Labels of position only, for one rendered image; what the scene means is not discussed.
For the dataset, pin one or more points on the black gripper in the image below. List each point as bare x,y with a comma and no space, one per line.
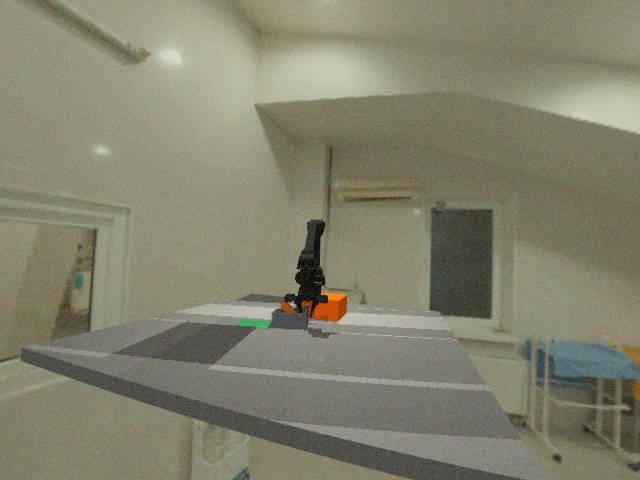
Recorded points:
315,301

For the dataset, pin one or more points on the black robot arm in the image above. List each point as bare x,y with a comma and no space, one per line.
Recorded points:
310,269

